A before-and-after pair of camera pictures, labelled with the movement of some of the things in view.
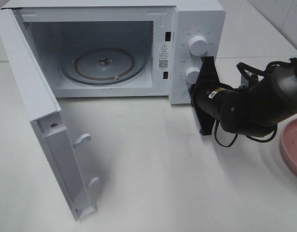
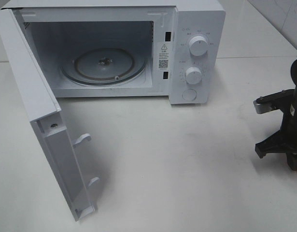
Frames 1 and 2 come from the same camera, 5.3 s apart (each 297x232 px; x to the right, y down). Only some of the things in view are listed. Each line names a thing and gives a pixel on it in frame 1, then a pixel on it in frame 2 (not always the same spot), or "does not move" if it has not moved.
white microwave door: x=44 y=112 does not move
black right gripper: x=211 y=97 to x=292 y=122
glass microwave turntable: x=103 y=66 does not move
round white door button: x=185 y=94 does not move
